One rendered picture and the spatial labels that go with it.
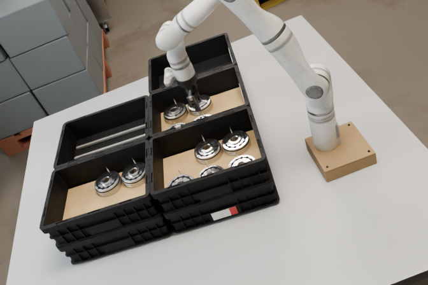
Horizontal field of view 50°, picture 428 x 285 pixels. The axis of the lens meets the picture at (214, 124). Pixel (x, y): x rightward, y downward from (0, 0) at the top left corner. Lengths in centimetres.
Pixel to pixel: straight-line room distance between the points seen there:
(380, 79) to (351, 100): 125
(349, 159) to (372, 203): 17
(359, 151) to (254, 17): 63
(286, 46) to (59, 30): 228
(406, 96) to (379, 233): 165
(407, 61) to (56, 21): 240
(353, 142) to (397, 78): 153
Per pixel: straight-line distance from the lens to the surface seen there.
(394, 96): 306
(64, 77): 361
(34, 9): 339
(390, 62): 335
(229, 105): 190
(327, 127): 161
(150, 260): 167
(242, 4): 134
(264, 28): 137
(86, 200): 182
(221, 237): 162
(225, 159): 166
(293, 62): 143
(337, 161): 165
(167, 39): 151
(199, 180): 149
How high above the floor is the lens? 195
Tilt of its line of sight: 38 degrees down
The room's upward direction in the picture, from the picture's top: 22 degrees counter-clockwise
